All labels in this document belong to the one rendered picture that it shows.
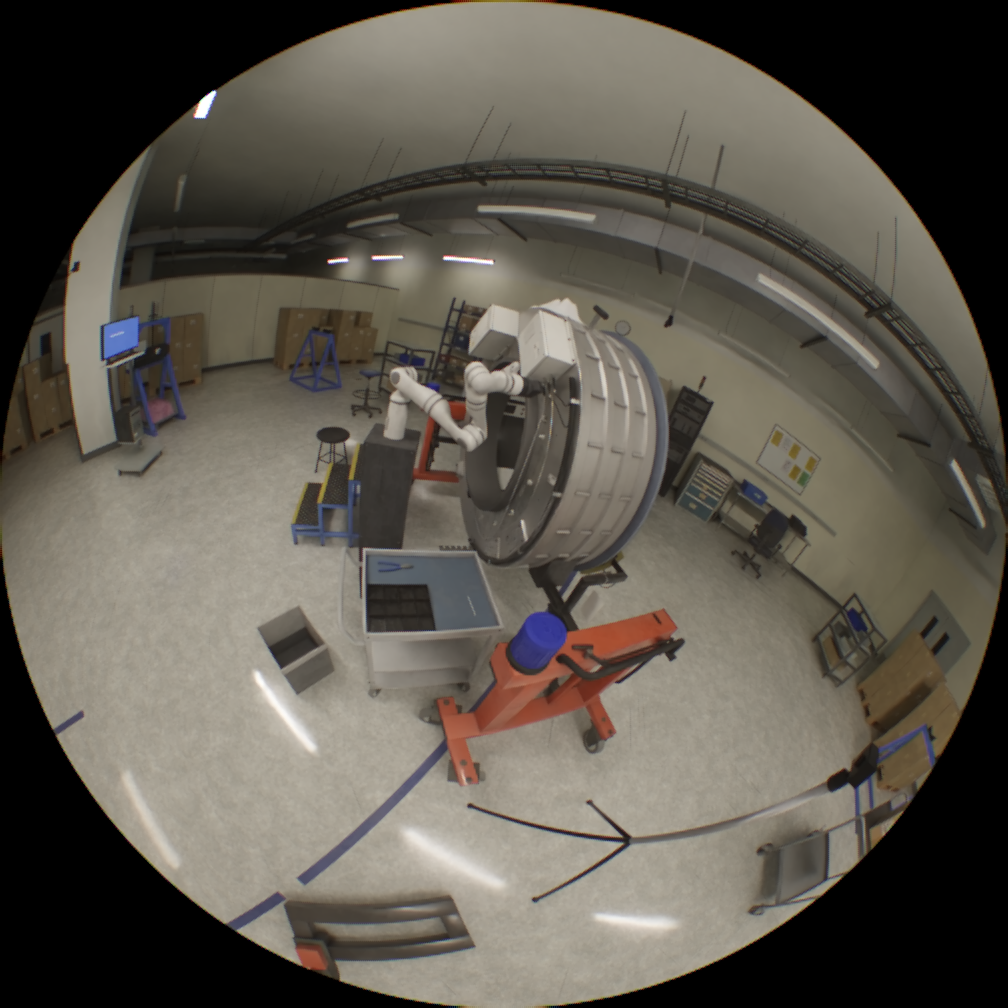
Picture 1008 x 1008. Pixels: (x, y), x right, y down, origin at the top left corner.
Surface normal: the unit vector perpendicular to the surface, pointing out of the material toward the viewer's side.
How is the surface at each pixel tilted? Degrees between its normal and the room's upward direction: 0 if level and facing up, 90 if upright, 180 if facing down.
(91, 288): 90
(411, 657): 0
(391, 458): 90
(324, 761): 0
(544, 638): 0
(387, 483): 90
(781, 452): 90
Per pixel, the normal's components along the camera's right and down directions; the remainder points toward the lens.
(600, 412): 0.42, 0.04
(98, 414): 0.81, 0.49
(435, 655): 0.29, -0.81
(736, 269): -0.50, 0.32
